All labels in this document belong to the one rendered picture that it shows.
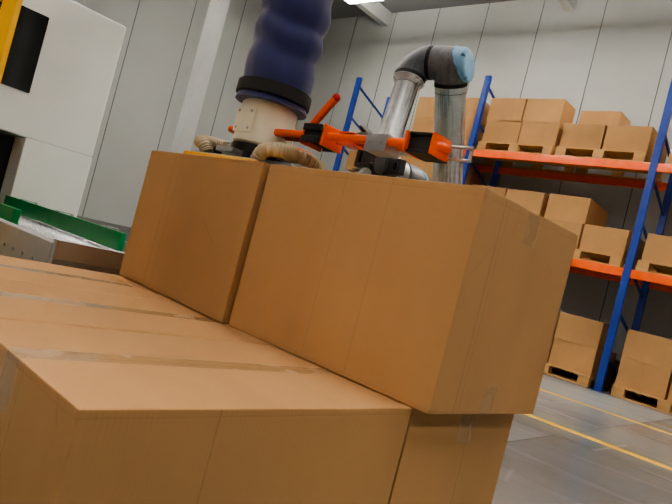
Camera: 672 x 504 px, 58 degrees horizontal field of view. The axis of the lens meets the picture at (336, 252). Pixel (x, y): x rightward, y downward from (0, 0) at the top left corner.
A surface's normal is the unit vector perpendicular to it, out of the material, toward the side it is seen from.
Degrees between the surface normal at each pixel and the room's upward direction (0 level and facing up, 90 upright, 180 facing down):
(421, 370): 90
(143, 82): 90
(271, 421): 90
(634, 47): 90
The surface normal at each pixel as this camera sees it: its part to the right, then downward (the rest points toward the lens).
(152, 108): 0.73, 0.18
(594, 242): -0.64, -0.18
